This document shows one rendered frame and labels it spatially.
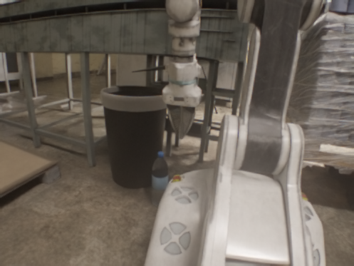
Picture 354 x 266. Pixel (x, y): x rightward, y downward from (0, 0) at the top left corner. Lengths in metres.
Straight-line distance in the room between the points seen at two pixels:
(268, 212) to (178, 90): 0.37
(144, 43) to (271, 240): 0.98
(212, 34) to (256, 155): 0.63
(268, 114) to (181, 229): 0.42
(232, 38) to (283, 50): 0.45
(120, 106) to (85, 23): 0.57
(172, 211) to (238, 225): 0.23
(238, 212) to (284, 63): 0.38
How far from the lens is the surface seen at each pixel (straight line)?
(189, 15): 0.44
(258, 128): 0.53
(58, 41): 1.50
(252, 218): 0.50
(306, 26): 0.62
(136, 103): 1.00
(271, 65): 0.53
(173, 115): 0.57
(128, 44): 1.13
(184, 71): 0.47
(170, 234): 0.64
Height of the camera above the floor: 0.79
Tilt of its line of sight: 19 degrees down
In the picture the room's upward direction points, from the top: 5 degrees clockwise
